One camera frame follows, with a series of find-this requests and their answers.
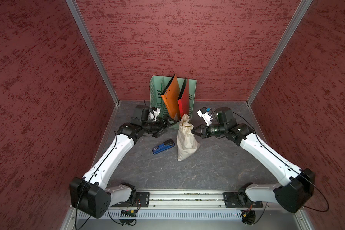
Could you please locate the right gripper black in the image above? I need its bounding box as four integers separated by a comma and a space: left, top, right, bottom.
191, 122, 227, 138

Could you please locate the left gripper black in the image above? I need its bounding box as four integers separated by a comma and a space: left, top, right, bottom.
142, 114, 177, 137

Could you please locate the beige cloth drawstring bag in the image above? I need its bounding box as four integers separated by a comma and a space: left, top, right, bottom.
177, 114, 200, 162

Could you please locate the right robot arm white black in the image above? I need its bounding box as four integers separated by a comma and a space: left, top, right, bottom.
192, 107, 315, 213

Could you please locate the blue black stapler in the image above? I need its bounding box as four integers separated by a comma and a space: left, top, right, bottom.
152, 139, 175, 155

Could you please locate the orange folder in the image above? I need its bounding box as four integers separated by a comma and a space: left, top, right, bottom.
162, 74, 180, 120

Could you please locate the red folder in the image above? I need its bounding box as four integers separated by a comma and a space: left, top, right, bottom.
178, 78, 189, 119

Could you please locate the green plastic file organizer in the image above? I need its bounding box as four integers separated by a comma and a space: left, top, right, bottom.
149, 75, 197, 121

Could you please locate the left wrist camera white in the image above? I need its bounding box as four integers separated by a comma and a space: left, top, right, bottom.
149, 106, 161, 121

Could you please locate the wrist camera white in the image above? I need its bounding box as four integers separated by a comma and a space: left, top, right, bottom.
149, 106, 161, 121
197, 107, 213, 126

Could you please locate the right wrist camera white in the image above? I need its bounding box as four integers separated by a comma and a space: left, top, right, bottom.
197, 107, 213, 126

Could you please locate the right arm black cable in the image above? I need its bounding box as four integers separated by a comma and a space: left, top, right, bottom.
232, 111, 330, 225

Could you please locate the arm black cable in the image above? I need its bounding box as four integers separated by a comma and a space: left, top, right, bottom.
74, 131, 141, 230
232, 111, 330, 225

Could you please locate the aluminium mounting rail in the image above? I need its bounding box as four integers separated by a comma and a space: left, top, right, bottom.
71, 189, 302, 210

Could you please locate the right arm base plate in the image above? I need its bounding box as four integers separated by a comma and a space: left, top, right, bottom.
223, 192, 264, 208

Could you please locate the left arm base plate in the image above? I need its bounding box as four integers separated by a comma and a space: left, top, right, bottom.
111, 192, 150, 208

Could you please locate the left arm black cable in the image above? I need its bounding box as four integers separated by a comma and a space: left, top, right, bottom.
74, 131, 141, 230

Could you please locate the left corner aluminium post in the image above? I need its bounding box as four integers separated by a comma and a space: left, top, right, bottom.
66, 0, 120, 106

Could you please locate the corner aluminium post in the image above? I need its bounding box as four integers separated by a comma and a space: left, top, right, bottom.
246, 0, 312, 107
66, 0, 120, 106

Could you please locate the right corner aluminium post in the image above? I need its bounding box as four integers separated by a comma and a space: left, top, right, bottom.
246, 0, 312, 107

